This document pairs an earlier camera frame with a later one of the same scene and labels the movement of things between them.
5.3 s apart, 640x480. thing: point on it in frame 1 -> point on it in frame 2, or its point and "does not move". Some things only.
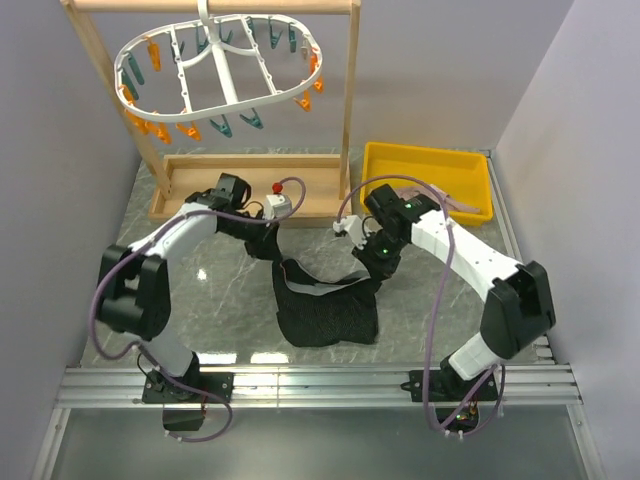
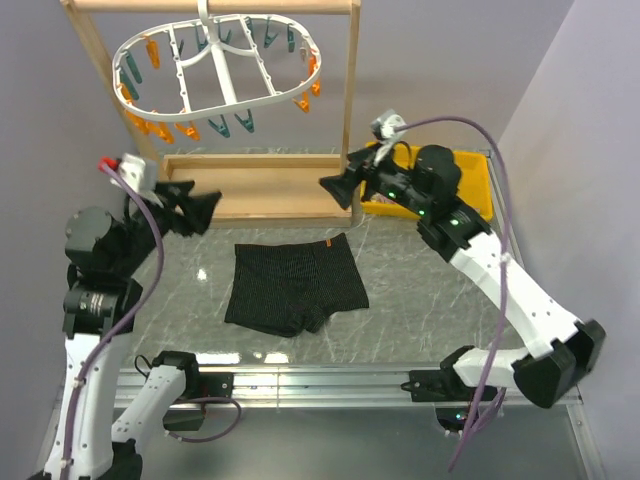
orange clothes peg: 191,131 does not move
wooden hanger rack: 320,185 does not move
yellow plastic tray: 463,175 does not move
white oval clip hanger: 216,63 does not move
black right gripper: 378,270 -> 342,186
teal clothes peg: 225,128 does not move
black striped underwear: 314,311 -> 279,288
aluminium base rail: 523,387 does not move
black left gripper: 265,246 -> 198,210
